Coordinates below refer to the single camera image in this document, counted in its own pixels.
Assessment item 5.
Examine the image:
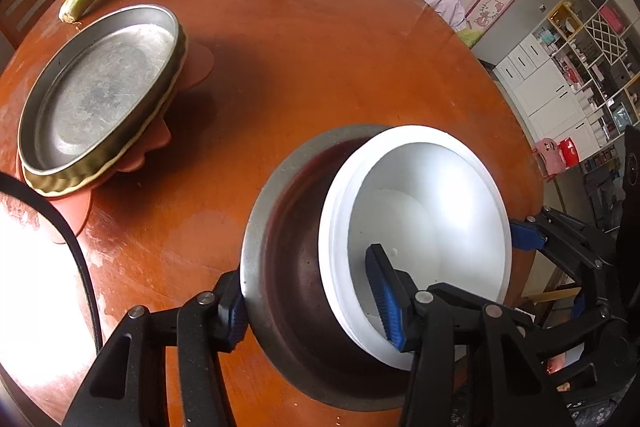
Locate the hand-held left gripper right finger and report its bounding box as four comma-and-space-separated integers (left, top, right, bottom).
365, 243, 576, 427

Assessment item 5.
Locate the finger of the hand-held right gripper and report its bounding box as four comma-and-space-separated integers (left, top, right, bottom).
509, 206, 620, 274
530, 292, 626, 353

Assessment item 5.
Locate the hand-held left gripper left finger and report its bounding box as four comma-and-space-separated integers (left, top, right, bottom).
62, 271, 249, 427

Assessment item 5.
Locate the stainless steel bowl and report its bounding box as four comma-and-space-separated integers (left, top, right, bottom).
241, 124, 501, 412

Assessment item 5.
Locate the yellow shell-shaped plate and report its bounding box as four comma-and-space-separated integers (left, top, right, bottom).
22, 24, 188, 198

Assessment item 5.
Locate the orange plastic plate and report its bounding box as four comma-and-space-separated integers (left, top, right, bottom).
14, 42, 216, 248

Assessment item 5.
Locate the round metal pan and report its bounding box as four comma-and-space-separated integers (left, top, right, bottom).
17, 4, 182, 175

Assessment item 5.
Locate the pink child stool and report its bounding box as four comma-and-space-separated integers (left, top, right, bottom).
532, 137, 566, 180

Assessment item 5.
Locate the red plastic stool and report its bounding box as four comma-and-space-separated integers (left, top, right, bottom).
557, 137, 581, 166

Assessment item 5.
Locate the white shelf cabinet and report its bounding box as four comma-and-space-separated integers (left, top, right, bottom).
492, 0, 640, 188

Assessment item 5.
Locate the black cable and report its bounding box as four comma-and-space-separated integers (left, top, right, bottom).
0, 172, 103, 358

